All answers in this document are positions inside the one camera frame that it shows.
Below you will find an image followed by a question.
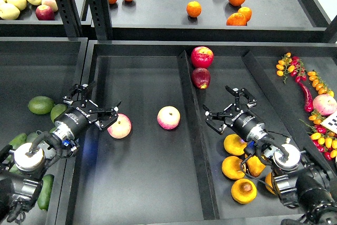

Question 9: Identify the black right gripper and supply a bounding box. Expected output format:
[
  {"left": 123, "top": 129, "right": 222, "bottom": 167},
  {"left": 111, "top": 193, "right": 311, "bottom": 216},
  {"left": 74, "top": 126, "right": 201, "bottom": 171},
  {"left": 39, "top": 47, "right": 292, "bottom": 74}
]
[{"left": 202, "top": 85, "right": 266, "bottom": 141}]

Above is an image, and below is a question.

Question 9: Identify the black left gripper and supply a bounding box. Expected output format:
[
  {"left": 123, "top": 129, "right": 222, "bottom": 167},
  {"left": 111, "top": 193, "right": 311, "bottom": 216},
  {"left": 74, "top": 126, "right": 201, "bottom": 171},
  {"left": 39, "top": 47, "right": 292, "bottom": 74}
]
[{"left": 54, "top": 81, "right": 122, "bottom": 140}]

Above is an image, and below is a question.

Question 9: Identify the yellow pear with stem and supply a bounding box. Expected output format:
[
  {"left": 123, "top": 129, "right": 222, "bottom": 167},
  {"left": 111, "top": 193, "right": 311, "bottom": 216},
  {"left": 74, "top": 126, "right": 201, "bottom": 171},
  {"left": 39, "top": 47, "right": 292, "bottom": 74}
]
[{"left": 223, "top": 134, "right": 247, "bottom": 156}]

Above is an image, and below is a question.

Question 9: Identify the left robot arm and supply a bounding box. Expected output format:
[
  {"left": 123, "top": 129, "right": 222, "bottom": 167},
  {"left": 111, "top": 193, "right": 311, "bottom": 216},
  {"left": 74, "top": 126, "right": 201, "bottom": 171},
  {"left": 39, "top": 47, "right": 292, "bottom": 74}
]
[{"left": 1, "top": 83, "right": 119, "bottom": 224}]

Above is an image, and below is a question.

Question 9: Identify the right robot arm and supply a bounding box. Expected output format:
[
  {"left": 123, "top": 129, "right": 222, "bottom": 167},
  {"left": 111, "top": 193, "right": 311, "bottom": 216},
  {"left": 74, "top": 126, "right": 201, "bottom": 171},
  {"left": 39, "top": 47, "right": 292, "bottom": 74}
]
[{"left": 203, "top": 86, "right": 336, "bottom": 224}]

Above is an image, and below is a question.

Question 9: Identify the green avocado upper right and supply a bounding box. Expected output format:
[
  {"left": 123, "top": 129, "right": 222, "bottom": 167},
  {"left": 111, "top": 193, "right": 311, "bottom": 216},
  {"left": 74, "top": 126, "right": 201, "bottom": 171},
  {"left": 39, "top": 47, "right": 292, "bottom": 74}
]
[{"left": 50, "top": 104, "right": 67, "bottom": 123}]

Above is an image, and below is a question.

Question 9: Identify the green avocado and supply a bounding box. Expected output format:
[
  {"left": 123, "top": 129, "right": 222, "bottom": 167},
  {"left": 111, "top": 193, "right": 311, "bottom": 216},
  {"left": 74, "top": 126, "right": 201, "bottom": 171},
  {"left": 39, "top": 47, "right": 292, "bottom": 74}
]
[
  {"left": 9, "top": 133, "right": 27, "bottom": 149},
  {"left": 28, "top": 96, "right": 55, "bottom": 115},
  {"left": 26, "top": 132, "right": 39, "bottom": 143},
  {"left": 37, "top": 174, "right": 54, "bottom": 211},
  {"left": 50, "top": 104, "right": 67, "bottom": 123}
]

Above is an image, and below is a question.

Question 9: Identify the yellow pear brown top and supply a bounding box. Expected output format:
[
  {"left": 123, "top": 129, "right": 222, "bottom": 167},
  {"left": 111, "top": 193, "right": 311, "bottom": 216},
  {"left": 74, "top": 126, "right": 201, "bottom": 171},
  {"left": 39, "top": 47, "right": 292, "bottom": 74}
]
[{"left": 221, "top": 155, "right": 245, "bottom": 180}]

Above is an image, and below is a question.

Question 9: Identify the green avocado top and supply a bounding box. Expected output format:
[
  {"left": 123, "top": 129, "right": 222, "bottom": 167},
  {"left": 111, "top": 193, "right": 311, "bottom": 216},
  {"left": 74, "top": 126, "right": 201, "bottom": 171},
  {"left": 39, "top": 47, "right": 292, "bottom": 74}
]
[{"left": 28, "top": 96, "right": 55, "bottom": 115}]

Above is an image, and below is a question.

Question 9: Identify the tall yellow pear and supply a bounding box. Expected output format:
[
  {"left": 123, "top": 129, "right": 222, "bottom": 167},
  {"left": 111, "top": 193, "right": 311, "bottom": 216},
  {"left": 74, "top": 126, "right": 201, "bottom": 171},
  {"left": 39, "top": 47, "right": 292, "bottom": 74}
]
[{"left": 246, "top": 156, "right": 265, "bottom": 178}]

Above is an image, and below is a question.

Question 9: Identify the green avocado middle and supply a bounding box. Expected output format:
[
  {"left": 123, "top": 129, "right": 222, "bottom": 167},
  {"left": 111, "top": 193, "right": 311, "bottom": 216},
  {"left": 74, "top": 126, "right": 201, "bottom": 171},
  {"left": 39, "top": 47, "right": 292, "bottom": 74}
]
[{"left": 26, "top": 132, "right": 39, "bottom": 143}]

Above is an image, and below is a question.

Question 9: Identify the yellow pear with twig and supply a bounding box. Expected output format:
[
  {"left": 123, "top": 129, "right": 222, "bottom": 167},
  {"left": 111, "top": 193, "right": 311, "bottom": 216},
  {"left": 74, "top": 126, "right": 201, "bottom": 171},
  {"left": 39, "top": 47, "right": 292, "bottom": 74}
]
[{"left": 264, "top": 172, "right": 276, "bottom": 195}]

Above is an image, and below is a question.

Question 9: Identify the green avocado left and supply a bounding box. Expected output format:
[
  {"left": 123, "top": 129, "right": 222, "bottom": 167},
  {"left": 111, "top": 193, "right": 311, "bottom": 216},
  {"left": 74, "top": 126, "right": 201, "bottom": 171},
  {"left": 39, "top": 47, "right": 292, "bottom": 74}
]
[{"left": 9, "top": 133, "right": 27, "bottom": 149}]

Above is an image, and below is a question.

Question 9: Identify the green avocado bottom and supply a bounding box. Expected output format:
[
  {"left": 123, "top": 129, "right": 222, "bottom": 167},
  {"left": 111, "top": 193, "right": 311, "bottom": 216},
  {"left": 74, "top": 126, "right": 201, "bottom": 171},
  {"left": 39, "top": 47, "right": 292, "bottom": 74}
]
[{"left": 37, "top": 174, "right": 54, "bottom": 211}]

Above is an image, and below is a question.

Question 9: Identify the pink apple left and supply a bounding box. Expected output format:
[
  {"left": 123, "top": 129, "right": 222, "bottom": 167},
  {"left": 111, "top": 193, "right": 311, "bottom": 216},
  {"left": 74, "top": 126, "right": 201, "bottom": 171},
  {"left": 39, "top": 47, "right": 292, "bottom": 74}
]
[{"left": 107, "top": 113, "right": 132, "bottom": 139}]

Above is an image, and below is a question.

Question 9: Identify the pink apple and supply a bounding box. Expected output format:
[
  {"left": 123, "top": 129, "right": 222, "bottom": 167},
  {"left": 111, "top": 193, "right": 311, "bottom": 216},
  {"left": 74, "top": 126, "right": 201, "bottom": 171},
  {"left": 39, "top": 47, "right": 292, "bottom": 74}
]
[
  {"left": 107, "top": 113, "right": 132, "bottom": 139},
  {"left": 157, "top": 106, "right": 181, "bottom": 130}
]

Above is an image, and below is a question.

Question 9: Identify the dark red apple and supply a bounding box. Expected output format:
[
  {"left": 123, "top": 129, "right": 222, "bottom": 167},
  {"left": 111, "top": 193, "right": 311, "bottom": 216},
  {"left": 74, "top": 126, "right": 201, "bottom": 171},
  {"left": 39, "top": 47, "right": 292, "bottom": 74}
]
[{"left": 191, "top": 67, "right": 211, "bottom": 90}]

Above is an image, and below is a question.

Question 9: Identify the black left bin tray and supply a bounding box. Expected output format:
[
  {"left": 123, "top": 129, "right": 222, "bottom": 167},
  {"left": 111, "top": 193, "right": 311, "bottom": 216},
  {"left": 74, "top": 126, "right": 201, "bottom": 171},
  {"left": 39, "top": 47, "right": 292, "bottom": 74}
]
[{"left": 0, "top": 36, "right": 89, "bottom": 225}]

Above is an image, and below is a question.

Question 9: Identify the black bin tray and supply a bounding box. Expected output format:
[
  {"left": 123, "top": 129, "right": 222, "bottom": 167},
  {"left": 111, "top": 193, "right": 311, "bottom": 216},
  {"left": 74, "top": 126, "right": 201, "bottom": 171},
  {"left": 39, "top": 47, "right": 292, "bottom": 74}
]
[
  {"left": 56, "top": 41, "right": 336, "bottom": 224},
  {"left": 0, "top": 36, "right": 89, "bottom": 225}
]

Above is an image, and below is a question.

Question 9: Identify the bright red apple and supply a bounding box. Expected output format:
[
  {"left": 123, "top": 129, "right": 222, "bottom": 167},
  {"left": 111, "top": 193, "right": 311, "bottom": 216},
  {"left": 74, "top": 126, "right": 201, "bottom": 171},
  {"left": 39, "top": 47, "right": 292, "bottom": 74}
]
[{"left": 191, "top": 46, "right": 214, "bottom": 69}]

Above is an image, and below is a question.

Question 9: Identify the pink apple centre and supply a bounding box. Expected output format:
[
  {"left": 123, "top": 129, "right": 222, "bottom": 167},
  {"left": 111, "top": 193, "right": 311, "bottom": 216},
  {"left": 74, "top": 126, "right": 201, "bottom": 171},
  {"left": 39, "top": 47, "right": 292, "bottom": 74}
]
[{"left": 157, "top": 106, "right": 181, "bottom": 130}]

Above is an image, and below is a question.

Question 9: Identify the orange cherry tomato bunch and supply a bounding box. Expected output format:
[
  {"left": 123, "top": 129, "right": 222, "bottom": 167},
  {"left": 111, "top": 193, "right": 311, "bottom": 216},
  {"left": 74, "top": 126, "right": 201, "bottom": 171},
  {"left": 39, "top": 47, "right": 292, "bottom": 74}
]
[{"left": 276, "top": 52, "right": 294, "bottom": 84}]

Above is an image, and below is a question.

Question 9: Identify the red chili pepper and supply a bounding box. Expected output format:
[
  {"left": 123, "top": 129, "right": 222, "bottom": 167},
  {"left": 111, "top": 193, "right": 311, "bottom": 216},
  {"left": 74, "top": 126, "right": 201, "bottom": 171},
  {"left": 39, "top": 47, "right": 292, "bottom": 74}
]
[{"left": 298, "top": 82, "right": 313, "bottom": 112}]

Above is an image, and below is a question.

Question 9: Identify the red cherry tomato bunch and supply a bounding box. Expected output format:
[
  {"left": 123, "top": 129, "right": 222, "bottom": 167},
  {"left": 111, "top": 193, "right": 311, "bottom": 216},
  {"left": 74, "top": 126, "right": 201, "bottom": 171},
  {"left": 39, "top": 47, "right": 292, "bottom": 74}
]
[{"left": 288, "top": 56, "right": 307, "bottom": 83}]

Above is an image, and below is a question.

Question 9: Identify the black bin divider right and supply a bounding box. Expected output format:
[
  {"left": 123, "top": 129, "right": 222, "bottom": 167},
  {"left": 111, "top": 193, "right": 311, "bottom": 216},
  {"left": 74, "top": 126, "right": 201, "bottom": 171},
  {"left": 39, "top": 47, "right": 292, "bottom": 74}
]
[{"left": 241, "top": 51, "right": 337, "bottom": 199}]

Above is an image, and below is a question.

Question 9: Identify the black bin divider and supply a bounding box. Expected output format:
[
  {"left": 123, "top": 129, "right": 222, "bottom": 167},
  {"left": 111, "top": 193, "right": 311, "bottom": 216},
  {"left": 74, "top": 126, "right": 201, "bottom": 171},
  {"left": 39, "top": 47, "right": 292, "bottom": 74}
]
[
  {"left": 176, "top": 51, "right": 220, "bottom": 220},
  {"left": 241, "top": 51, "right": 337, "bottom": 199}
]

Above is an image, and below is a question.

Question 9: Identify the black centre bin tray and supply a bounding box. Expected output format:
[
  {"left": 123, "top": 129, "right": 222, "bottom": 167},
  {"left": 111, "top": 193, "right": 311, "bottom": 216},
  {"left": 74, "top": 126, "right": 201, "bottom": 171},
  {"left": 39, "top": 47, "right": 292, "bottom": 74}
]
[{"left": 56, "top": 41, "right": 336, "bottom": 224}]

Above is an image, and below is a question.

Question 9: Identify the pink apple right bin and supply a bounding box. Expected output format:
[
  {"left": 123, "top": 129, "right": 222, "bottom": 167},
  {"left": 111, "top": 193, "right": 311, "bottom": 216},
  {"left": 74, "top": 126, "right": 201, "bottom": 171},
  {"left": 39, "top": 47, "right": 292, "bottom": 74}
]
[{"left": 313, "top": 94, "right": 336, "bottom": 116}]

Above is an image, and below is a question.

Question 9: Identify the mixed cherry tomatoes lower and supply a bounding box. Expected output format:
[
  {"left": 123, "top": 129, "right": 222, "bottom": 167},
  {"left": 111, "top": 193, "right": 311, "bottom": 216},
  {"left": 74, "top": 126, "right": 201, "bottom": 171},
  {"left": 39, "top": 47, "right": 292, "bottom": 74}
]
[{"left": 301, "top": 110, "right": 336, "bottom": 161}]

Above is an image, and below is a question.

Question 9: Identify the white marker tag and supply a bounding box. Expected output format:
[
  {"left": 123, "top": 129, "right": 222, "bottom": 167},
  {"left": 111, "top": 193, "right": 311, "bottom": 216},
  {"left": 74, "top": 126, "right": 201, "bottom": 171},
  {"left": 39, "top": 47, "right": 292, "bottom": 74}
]
[{"left": 321, "top": 111, "right": 337, "bottom": 133}]

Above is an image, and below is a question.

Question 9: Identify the orange behind front right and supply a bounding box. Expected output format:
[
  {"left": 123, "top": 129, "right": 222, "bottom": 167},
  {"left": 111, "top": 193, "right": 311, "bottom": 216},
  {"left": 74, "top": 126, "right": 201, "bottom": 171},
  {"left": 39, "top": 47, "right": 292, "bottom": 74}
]
[{"left": 237, "top": 6, "right": 252, "bottom": 22}]

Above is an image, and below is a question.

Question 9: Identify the black bin divider left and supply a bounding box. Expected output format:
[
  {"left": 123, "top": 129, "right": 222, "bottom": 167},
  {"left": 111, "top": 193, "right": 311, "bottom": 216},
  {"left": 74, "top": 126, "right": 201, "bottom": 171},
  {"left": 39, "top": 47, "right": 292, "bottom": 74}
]
[{"left": 176, "top": 51, "right": 220, "bottom": 220}]

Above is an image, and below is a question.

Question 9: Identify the red apple on shelf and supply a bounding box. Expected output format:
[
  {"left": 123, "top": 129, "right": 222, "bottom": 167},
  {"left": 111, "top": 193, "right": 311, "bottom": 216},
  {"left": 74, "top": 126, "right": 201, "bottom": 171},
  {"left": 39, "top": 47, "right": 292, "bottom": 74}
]
[{"left": 35, "top": 5, "right": 55, "bottom": 21}]

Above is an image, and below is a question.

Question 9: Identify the black upper left shelf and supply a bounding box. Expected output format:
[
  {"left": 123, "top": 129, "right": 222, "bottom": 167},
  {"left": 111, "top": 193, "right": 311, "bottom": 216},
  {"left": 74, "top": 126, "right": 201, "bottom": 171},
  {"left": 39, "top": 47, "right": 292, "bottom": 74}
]
[{"left": 0, "top": 0, "right": 88, "bottom": 37}]

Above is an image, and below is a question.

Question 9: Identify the orange centre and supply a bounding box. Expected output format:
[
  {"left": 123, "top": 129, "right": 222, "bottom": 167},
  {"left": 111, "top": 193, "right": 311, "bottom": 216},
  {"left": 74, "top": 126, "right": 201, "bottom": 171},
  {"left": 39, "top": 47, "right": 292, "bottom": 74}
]
[{"left": 186, "top": 1, "right": 202, "bottom": 18}]

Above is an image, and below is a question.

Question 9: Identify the pink peach on shelf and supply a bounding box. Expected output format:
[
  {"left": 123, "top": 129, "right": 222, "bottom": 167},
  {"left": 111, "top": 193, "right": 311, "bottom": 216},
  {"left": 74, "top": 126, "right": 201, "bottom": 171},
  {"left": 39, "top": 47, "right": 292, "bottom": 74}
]
[{"left": 42, "top": 0, "right": 58, "bottom": 13}]

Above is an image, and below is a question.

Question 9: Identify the orange tomato string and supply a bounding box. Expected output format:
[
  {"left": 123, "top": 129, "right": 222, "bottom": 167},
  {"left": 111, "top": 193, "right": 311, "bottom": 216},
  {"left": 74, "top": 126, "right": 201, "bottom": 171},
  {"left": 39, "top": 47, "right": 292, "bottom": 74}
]
[{"left": 306, "top": 71, "right": 335, "bottom": 99}]

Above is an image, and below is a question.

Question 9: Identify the perforated shelf post right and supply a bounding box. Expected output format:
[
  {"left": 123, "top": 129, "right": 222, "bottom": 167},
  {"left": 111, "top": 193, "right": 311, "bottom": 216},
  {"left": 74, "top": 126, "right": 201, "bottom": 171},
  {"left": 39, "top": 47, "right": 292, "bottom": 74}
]
[{"left": 88, "top": 0, "right": 113, "bottom": 41}]

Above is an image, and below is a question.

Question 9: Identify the perforated shelf post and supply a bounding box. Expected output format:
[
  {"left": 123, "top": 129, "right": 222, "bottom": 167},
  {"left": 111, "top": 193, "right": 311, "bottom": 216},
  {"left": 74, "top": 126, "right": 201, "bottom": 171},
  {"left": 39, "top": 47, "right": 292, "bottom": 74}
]
[
  {"left": 56, "top": 0, "right": 83, "bottom": 37},
  {"left": 88, "top": 0, "right": 113, "bottom": 41}
]

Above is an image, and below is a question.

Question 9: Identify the perforated shelf post left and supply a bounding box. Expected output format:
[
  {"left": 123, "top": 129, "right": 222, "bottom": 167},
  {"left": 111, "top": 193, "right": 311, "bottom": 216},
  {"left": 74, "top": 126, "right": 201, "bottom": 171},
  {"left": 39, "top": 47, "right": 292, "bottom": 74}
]
[{"left": 56, "top": 0, "right": 83, "bottom": 37}]

